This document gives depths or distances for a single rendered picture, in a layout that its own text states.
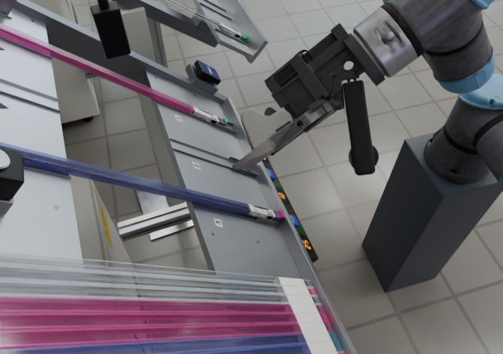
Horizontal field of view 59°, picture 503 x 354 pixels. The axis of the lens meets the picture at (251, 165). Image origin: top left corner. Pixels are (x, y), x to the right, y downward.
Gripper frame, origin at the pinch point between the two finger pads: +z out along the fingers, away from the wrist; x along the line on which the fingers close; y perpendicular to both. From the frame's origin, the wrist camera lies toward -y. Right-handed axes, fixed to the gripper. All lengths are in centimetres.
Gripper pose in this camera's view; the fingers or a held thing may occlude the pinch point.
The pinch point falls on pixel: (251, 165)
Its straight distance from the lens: 60.0
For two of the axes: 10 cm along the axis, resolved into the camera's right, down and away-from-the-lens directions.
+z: -7.7, 5.8, 2.8
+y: -5.9, -8.0, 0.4
